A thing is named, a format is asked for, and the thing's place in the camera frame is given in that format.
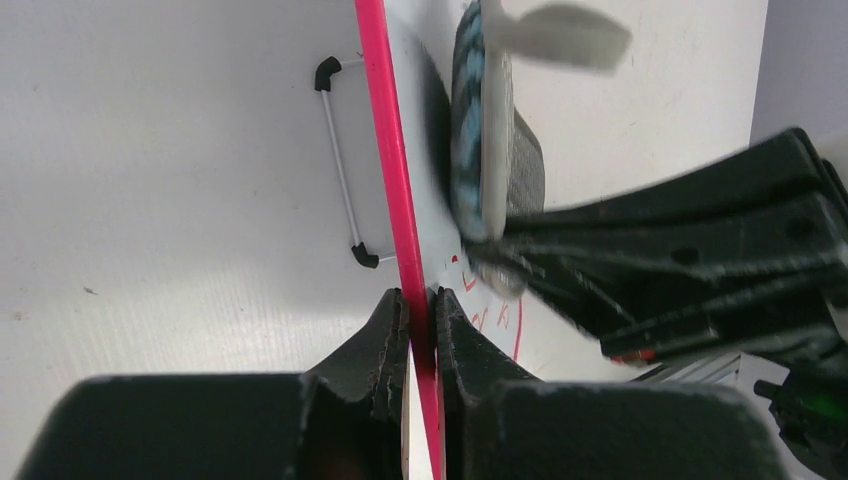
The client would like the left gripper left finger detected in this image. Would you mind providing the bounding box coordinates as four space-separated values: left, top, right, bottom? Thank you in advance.
18 289 409 479

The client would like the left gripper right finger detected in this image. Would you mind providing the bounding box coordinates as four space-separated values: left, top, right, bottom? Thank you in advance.
433 288 787 479

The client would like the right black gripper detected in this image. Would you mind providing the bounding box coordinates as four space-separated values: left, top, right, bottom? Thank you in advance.
490 127 847 365

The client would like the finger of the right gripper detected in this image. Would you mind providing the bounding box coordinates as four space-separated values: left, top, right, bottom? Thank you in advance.
468 238 729 345

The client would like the silver mesh sponge eraser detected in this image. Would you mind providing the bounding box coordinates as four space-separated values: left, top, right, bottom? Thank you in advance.
450 0 633 297

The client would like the red-framed whiteboard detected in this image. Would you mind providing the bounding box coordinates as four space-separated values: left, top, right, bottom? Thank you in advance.
314 1 524 479

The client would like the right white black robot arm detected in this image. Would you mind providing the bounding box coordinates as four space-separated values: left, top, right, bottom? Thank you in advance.
467 127 847 479

